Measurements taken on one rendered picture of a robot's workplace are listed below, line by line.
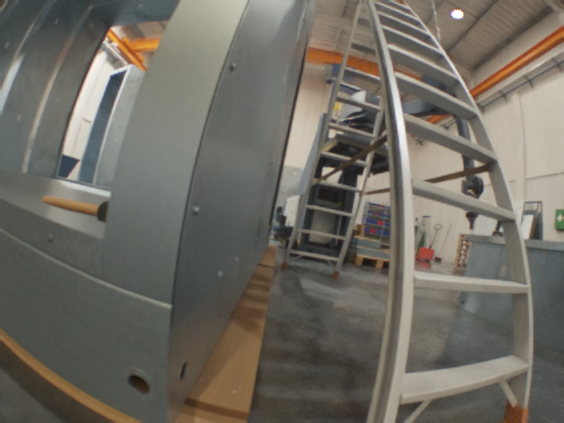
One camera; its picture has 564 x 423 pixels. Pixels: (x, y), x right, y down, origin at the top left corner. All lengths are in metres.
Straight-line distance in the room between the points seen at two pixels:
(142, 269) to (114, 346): 0.12
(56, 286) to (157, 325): 0.17
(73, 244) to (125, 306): 0.10
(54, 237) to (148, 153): 0.18
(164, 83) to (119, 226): 0.17
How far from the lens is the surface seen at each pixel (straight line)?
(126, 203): 0.29
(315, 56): 10.33
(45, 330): 0.46
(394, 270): 0.58
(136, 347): 0.33
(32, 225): 0.42
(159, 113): 0.29
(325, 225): 3.78
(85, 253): 0.33
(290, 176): 7.87
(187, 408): 0.49
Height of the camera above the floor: 0.48
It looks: 1 degrees up
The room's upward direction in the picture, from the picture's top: 11 degrees clockwise
